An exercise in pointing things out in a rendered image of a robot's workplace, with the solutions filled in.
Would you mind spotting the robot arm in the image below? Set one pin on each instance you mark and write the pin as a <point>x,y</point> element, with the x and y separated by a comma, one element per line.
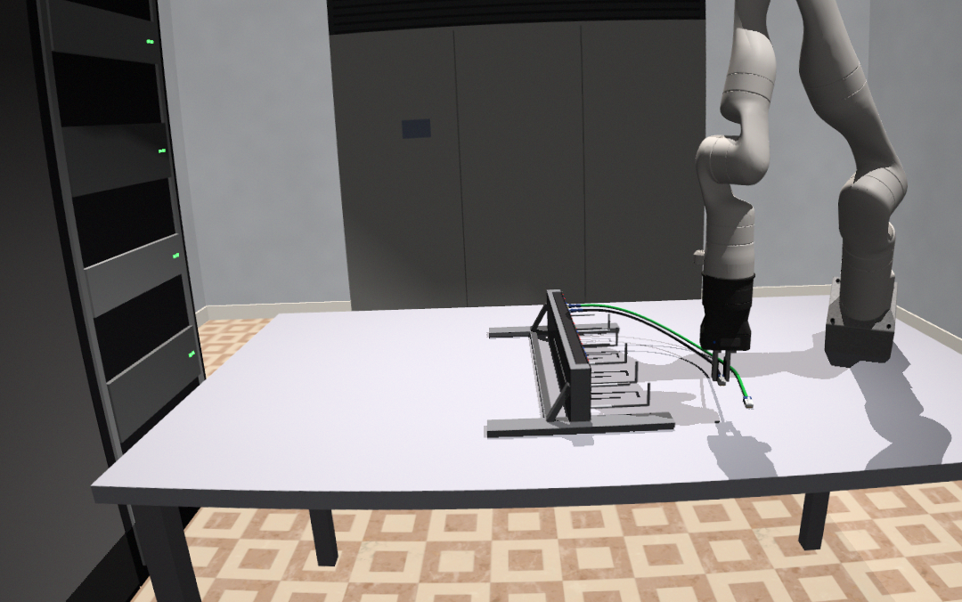
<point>838,91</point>

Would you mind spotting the dark grey rack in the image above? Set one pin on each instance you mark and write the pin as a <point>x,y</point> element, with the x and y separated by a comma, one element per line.
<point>576,394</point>

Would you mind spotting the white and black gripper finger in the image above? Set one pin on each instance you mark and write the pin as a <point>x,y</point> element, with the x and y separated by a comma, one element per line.
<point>726,365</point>
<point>715,365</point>

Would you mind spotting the black cable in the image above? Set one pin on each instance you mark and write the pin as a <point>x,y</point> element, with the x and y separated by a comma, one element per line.
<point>649,324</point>

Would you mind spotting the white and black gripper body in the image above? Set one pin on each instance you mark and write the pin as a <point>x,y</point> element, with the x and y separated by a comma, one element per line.
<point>727,295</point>

